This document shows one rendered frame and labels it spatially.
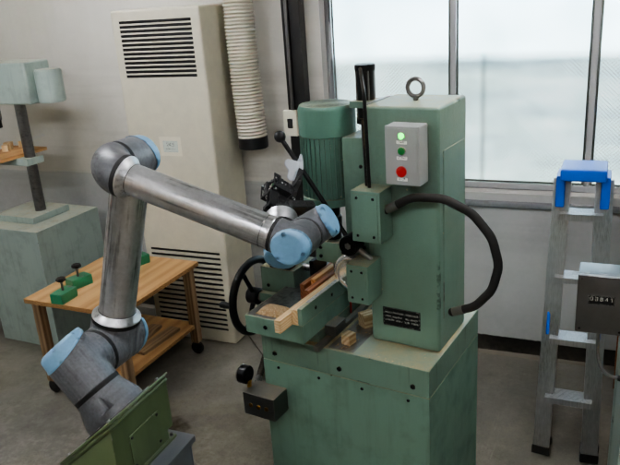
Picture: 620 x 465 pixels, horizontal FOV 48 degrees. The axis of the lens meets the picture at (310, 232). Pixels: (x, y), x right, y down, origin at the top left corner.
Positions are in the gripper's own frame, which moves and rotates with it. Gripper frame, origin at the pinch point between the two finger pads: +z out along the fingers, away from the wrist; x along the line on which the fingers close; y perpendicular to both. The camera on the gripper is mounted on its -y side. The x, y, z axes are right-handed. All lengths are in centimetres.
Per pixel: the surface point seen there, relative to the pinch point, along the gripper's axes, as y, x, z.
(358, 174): -14.7, -14.8, -5.6
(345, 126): -6.7, -19.6, 5.8
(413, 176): -17.2, -33.5, -20.9
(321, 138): -2.3, -13.5, 3.1
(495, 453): -142, 54, -32
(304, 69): -38, 43, 134
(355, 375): -40, 21, -47
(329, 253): -26.0, 13.7, -10.5
